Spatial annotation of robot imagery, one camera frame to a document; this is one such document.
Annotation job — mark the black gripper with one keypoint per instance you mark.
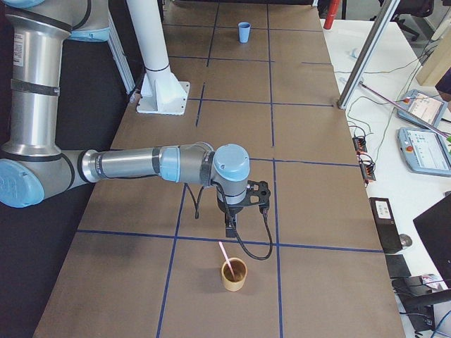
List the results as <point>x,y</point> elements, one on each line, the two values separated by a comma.
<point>232,209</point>

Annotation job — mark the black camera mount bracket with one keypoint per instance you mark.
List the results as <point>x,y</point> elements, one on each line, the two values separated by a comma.
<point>257,194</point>

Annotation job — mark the grey teach pendant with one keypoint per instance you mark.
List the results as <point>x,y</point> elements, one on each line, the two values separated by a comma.
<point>427,109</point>
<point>424,151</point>

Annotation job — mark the pink chopstick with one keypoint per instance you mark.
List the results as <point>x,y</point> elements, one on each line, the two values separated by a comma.
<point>227,260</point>

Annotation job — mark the black monitor corner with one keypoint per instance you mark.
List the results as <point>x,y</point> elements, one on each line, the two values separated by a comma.
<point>433,228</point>

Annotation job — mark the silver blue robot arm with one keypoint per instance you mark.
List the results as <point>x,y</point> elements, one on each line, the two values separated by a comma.
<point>34,168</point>

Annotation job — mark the grey teach pendant far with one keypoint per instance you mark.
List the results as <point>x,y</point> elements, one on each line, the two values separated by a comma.
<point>427,109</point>

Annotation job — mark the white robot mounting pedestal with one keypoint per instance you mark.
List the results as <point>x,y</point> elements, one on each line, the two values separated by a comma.
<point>161,93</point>

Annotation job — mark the blue ribbed paper cup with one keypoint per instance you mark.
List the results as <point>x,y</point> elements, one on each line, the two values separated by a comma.
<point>244,29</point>

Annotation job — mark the red cylinder bottle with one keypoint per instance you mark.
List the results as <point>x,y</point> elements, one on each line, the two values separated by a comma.
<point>331,14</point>

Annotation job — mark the black power adapter box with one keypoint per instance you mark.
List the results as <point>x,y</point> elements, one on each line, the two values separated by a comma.
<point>385,225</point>

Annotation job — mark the tan wooden cup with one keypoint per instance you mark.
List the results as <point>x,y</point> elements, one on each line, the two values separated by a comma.
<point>240,270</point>

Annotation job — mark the grey teach pendant near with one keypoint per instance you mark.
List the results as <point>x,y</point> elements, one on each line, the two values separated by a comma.
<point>424,151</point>

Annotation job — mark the black office chair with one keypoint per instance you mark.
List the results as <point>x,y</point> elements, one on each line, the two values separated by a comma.
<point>416,8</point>

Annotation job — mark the aluminium frame post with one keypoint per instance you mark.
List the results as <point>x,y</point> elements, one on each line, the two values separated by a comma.
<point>380,23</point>

